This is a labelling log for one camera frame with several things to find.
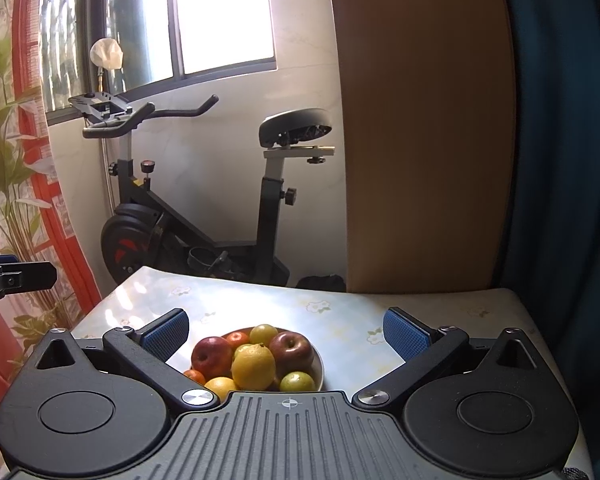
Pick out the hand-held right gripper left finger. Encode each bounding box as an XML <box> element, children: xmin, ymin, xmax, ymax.
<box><xmin>32</xmin><ymin>308</ymin><xmax>221</xmax><ymax>413</ymax></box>

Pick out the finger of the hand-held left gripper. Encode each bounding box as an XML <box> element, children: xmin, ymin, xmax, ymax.
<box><xmin>0</xmin><ymin>254</ymin><xmax>58</xmax><ymax>311</ymax></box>

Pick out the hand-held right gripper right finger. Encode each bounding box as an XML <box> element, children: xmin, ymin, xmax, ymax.
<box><xmin>351</xmin><ymin>306</ymin><xmax>543</xmax><ymax>411</ymax></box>

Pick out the yellow lemon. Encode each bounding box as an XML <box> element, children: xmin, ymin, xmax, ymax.
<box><xmin>231</xmin><ymin>342</ymin><xmax>277</xmax><ymax>392</ymax></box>

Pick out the cream round plate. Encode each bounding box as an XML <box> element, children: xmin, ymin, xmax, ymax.
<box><xmin>182</xmin><ymin>327</ymin><xmax>326</xmax><ymax>393</ymax></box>

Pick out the yellowish green apple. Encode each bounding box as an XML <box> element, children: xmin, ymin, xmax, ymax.
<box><xmin>250</xmin><ymin>324</ymin><xmax>280</xmax><ymax>346</ymax></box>

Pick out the dark red apple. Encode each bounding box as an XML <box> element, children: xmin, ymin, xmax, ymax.
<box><xmin>269</xmin><ymin>331</ymin><xmax>315</xmax><ymax>373</ymax></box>

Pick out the black bag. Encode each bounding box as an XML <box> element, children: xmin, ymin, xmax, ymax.
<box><xmin>296</xmin><ymin>274</ymin><xmax>347</xmax><ymax>293</ymax></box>

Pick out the metal pipe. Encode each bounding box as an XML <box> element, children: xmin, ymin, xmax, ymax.
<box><xmin>96</xmin><ymin>66</ymin><xmax>116</xmax><ymax>211</ymax></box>

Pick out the black exercise bike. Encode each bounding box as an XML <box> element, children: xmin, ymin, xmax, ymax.
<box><xmin>67</xmin><ymin>92</ymin><xmax>337</xmax><ymax>288</ymax></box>

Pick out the brown wooden cabinet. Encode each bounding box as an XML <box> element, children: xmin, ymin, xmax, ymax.
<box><xmin>325</xmin><ymin>0</ymin><xmax>518</xmax><ymax>295</ymax></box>

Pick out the dark blue curtain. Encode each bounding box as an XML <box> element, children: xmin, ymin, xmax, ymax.
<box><xmin>495</xmin><ymin>0</ymin><xmax>600</xmax><ymax>480</ymax></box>

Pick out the white plastic bag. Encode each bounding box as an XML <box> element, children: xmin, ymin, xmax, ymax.
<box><xmin>90</xmin><ymin>37</ymin><xmax>125</xmax><ymax>71</ymax></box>

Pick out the dark framed window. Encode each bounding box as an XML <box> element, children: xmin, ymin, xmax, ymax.
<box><xmin>40</xmin><ymin>0</ymin><xmax>281</xmax><ymax>126</ymax></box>

